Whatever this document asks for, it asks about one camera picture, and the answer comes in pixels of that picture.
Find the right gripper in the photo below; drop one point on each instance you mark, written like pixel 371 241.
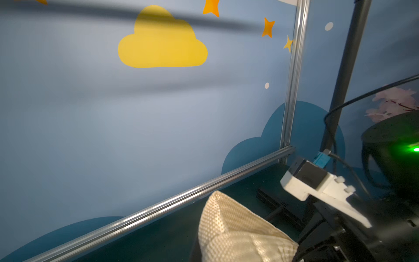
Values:
pixel 332 236

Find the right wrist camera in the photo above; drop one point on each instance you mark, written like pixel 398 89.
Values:
pixel 304 178

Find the pink cherry blossom tree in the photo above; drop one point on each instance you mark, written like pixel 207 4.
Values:
pixel 392 102

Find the aluminium frame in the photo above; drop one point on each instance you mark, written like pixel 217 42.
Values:
pixel 104 234

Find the black clothes rack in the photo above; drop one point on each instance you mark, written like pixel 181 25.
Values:
pixel 355 33

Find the cream sling bag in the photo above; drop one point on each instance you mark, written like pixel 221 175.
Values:
pixel 229 232

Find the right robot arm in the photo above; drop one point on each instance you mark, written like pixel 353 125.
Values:
pixel 393 144

